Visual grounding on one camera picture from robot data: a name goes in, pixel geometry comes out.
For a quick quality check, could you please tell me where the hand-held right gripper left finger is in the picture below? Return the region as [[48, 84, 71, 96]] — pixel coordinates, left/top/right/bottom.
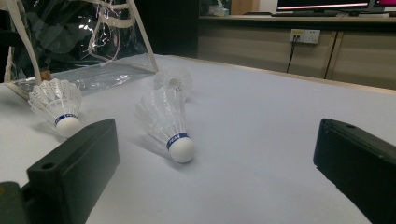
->
[[21, 118, 120, 224]]

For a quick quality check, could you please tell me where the wooden panel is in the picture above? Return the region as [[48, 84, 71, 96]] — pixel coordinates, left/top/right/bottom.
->
[[230, 0, 261, 16]]

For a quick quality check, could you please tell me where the monitor with pink screen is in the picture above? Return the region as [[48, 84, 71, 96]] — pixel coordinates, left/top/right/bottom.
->
[[373, 0, 396, 10]]

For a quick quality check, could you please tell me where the clear plastic bag beige trim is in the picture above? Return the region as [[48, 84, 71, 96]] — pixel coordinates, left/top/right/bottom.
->
[[0, 0, 160, 101]]

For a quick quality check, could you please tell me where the black keyboard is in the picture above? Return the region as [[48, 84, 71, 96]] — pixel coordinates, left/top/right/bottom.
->
[[270, 9, 340, 18]]

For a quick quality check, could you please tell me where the wide black monitor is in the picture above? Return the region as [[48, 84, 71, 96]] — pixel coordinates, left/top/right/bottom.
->
[[276, 0, 377, 13]]

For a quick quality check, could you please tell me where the black socket cable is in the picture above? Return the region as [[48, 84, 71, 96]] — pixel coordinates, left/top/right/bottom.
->
[[285, 35, 298, 75]]

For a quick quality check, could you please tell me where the white feather shuttlecock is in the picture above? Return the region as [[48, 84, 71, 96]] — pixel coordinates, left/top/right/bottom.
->
[[152, 69, 194, 102], [27, 77, 84, 139], [134, 88, 196, 164]]

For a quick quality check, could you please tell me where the white table mat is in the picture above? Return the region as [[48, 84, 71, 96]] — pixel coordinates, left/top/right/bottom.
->
[[0, 54, 396, 224]]

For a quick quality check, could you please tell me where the white wall socket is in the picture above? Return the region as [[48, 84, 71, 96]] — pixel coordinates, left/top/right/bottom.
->
[[289, 28, 321, 45]]

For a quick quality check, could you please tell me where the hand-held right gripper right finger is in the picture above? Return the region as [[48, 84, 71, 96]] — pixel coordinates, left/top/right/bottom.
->
[[313, 118, 396, 224]]

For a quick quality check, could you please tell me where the beige wooden cabinet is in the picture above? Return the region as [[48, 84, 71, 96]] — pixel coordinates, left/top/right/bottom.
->
[[197, 15, 396, 91]]

